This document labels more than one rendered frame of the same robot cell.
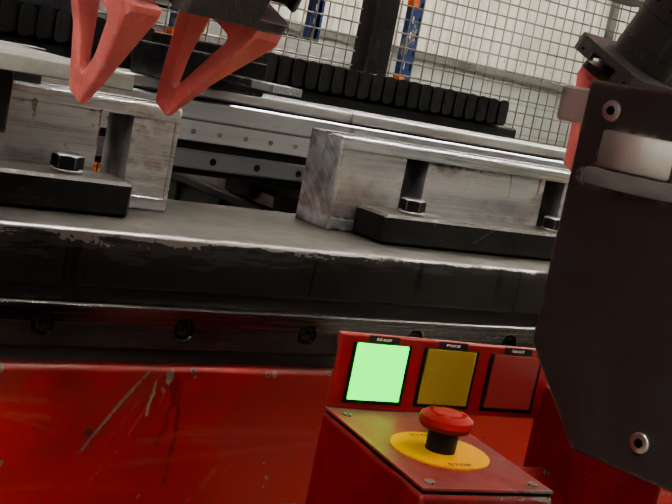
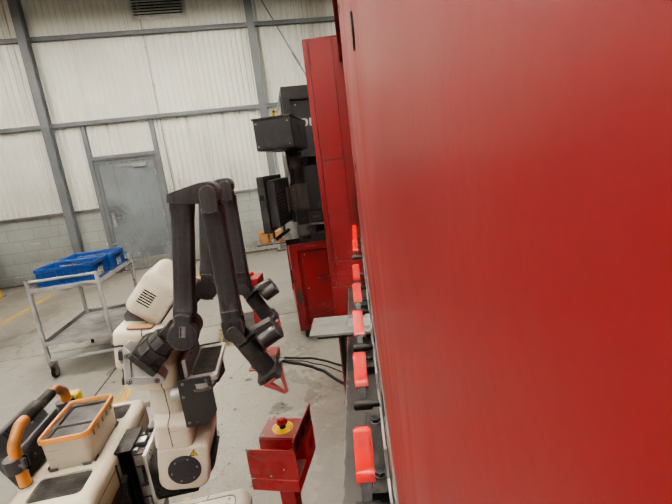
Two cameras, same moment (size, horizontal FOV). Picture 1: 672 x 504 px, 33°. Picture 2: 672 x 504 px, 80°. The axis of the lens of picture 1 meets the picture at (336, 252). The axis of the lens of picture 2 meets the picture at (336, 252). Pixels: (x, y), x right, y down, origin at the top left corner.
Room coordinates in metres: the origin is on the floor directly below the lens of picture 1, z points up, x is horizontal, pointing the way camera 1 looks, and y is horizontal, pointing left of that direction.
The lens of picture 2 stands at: (1.75, -0.90, 1.64)
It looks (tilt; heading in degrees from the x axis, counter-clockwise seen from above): 13 degrees down; 129
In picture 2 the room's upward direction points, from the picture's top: 7 degrees counter-clockwise
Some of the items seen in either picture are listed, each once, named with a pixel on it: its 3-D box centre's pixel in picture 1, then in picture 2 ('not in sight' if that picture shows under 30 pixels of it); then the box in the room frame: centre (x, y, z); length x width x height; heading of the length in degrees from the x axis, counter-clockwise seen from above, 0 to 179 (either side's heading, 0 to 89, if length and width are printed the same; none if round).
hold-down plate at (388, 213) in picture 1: (482, 236); (378, 450); (1.21, -0.15, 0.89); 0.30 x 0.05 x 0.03; 125
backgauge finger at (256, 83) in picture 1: (229, 69); not in sight; (1.27, 0.15, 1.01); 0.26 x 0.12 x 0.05; 35
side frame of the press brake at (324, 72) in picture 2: not in sight; (395, 234); (0.50, 1.28, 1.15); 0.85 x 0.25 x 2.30; 35
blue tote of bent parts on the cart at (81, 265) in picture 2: not in sight; (73, 271); (-2.52, 0.48, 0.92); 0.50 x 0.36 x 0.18; 47
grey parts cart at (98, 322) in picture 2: not in sight; (93, 309); (-2.64, 0.61, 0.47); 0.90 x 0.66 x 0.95; 137
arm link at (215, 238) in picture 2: not in sight; (222, 264); (0.84, -0.25, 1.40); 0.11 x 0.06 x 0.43; 137
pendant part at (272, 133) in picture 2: not in sight; (289, 184); (-0.20, 1.13, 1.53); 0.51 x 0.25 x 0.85; 121
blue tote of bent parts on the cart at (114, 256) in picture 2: not in sight; (94, 261); (-2.81, 0.79, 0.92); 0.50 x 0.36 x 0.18; 47
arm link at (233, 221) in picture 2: not in sight; (235, 238); (0.53, 0.04, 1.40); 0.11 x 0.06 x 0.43; 137
